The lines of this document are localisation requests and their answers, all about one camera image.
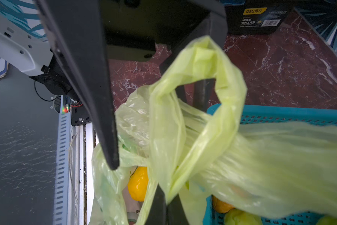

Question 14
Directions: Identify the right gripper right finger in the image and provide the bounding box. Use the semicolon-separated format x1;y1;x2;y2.
167;195;189;225

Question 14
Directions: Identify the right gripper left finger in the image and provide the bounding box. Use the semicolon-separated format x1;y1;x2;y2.
145;185;167;225

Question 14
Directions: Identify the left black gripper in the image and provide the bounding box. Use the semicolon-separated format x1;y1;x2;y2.
35;1;228;170

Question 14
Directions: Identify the yellow pear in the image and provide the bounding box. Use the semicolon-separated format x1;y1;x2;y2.
128;167;149;202

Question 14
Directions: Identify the green plastic bag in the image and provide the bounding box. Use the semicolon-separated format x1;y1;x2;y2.
88;35;337;225

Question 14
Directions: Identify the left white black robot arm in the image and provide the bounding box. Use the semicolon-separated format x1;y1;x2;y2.
0;1;227;170

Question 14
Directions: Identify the orange pear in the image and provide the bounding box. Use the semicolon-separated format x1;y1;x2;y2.
212;196;235;214

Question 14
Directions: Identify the green pear front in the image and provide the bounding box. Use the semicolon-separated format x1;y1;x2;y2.
224;209;263;225

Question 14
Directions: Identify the green pear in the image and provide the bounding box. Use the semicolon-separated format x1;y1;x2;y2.
224;209;263;225
316;215;337;225

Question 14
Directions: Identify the yellow black toolbox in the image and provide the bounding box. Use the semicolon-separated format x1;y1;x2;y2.
220;0;296;35

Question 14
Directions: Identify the green pear middle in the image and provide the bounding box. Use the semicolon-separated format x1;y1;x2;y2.
316;215;337;225

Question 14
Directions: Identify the teal plastic basket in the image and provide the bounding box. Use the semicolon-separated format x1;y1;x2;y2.
198;106;337;225

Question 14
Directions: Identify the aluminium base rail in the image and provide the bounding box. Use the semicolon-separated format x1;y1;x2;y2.
53;96;98;225

